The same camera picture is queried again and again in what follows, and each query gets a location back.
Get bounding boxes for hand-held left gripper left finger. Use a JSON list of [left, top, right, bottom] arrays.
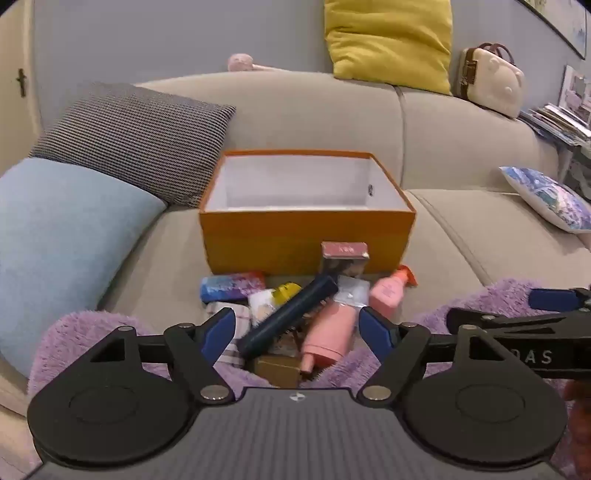
[[88, 307, 237, 405]]

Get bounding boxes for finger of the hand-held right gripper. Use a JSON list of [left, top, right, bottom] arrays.
[[529, 285, 591, 311], [447, 307, 591, 334]]

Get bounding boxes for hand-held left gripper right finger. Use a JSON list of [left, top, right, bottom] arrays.
[[359, 305, 509, 405]]

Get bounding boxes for plaid case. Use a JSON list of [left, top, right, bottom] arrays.
[[203, 302, 252, 367]]

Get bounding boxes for pink spray bottle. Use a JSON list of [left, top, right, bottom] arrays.
[[368, 264, 417, 315]]

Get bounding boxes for large pink bottle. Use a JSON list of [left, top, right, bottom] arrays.
[[299, 302, 365, 376]]

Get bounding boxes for white lotion tube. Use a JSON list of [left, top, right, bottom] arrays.
[[248, 290, 282, 330]]

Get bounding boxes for dark shampoo bottle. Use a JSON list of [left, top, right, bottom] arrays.
[[238, 274, 340, 360]]

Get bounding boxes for dark speckled slim box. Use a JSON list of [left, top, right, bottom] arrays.
[[321, 241, 370, 280]]

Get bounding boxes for yellow small object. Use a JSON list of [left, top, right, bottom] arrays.
[[272, 282, 302, 301]]

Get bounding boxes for orange cardboard box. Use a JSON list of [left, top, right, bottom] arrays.
[[198, 150, 417, 277]]

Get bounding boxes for clear plastic packet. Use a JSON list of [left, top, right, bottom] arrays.
[[332, 276, 371, 308]]

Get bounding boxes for blue printed packet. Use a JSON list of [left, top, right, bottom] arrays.
[[199, 271, 267, 304]]

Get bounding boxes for small brown cardboard box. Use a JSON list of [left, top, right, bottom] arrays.
[[252, 353, 303, 389]]

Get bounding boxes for blue printed pillow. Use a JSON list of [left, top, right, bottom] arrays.
[[499, 166, 591, 234]]

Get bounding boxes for white side table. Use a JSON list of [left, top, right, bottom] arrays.
[[556, 138, 591, 199]]

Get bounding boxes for purple fluffy blanket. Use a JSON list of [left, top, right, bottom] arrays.
[[28, 277, 591, 480]]

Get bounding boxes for light blue pillow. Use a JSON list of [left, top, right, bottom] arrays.
[[0, 158, 168, 377]]

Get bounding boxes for stack of books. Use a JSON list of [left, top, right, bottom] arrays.
[[517, 104, 591, 146]]

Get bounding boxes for upright printed picture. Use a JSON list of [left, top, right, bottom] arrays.
[[561, 65, 591, 125]]

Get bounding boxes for houndstooth pillow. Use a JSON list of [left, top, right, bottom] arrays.
[[28, 82, 237, 208]]

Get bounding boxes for cream mini suitcase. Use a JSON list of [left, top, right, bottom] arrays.
[[457, 42, 527, 119]]

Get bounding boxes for beige sofa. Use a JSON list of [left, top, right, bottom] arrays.
[[0, 69, 591, 416]]

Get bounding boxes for pink ball stick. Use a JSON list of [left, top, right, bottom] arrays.
[[227, 53, 287, 73]]

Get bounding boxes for yellow pillow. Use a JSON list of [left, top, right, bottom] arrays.
[[323, 0, 454, 96]]

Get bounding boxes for framed wall picture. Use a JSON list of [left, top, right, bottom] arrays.
[[517, 0, 591, 60]]

